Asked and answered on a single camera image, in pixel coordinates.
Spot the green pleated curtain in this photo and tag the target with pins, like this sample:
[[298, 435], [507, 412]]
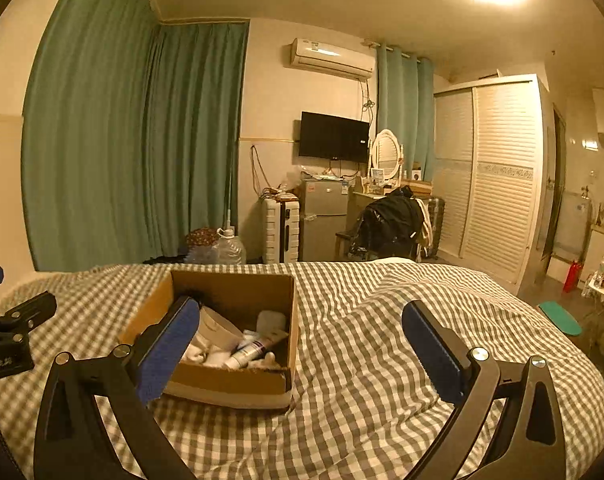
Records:
[[197, 135]]

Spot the white oval vanity mirror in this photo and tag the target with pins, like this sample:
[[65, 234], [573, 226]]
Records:
[[386, 152]]

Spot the white air conditioner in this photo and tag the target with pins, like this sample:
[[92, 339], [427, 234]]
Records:
[[329, 59]]

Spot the small silver fridge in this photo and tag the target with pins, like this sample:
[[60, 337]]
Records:
[[324, 220]]

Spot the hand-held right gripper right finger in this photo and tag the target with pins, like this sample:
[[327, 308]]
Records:
[[436, 355]]

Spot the white sock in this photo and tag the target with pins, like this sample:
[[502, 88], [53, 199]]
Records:
[[207, 355]]

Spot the white squeeze tube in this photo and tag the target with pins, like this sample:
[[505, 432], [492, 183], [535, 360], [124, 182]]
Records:
[[252, 352]]

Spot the dark ribbed suitcase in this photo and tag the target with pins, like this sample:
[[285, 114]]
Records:
[[434, 225]]

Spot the red fire extinguisher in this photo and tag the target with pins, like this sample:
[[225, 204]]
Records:
[[571, 276]]

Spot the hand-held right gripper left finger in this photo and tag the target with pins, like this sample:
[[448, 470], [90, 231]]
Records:
[[168, 355]]

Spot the brown cardboard box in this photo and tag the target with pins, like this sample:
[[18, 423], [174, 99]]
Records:
[[232, 385]]

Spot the large clear water jug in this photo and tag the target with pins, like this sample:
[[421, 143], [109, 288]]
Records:
[[231, 250]]

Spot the floral fabric bag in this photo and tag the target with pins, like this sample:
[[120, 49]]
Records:
[[202, 236]]

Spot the teal stool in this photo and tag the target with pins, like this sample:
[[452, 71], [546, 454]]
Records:
[[560, 317]]

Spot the white hard-shell suitcase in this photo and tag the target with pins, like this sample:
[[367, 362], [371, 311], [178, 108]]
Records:
[[277, 232]]

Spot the white tape roll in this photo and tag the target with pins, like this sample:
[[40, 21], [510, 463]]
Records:
[[217, 330]]

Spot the narrow light green curtain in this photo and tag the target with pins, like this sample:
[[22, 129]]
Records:
[[404, 110]]

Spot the white louvered wardrobe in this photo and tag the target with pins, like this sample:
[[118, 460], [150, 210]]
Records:
[[496, 175]]

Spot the small white case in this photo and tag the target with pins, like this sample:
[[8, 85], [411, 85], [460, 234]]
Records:
[[272, 321]]

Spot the grey checkered blanket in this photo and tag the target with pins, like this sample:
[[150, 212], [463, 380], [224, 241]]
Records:
[[352, 360]]

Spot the black jacket on chair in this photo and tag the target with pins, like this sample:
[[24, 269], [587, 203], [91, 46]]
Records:
[[389, 225]]

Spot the wide green curtain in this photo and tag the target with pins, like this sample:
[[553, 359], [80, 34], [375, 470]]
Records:
[[87, 120]]

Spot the black wall television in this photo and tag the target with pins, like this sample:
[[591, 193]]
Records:
[[334, 136]]

